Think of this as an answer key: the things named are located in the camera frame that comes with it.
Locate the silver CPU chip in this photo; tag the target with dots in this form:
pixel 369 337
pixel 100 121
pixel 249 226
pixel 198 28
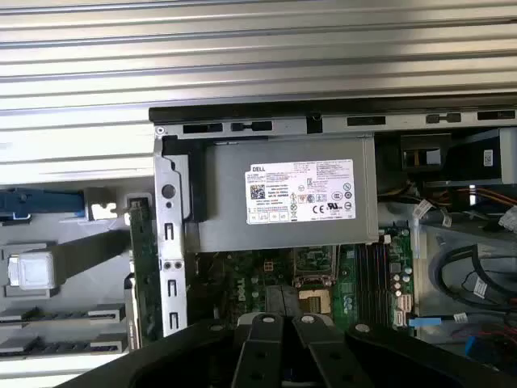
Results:
pixel 34 268

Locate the blue RAM stick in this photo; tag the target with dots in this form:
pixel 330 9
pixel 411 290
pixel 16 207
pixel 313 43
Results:
pixel 60 348
pixel 60 315

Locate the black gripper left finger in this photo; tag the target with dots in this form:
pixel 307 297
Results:
pixel 258 355

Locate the CPU socket with gold pins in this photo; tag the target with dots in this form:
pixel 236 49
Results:
pixel 313 300

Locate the silver socket cover frame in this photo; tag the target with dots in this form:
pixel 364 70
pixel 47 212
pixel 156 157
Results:
pixel 296 266

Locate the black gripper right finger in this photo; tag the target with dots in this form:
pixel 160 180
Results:
pixel 323 355

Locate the grey plastic parts rack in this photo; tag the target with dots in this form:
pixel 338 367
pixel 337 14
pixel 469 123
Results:
pixel 93 291

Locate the metal drive cage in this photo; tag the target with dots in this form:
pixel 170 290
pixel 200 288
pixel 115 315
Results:
pixel 464 153

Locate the green graphics card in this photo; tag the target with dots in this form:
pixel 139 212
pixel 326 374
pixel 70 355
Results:
pixel 143 262

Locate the hard disk in blue carrier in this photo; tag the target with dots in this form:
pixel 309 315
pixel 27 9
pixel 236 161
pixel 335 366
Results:
pixel 40 202

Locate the black RAM slot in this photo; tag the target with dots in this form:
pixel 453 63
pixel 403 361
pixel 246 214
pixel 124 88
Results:
pixel 377 283
pixel 384 283
pixel 360 283
pixel 368 283

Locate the grey power supply unit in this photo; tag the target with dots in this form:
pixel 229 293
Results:
pixel 226 202

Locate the black open PC case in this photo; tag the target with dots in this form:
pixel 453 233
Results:
pixel 202 113

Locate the white four-pin power socket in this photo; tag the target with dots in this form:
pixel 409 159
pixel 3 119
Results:
pixel 267 266

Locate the green Dell motherboard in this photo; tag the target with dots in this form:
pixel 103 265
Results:
pixel 347 291

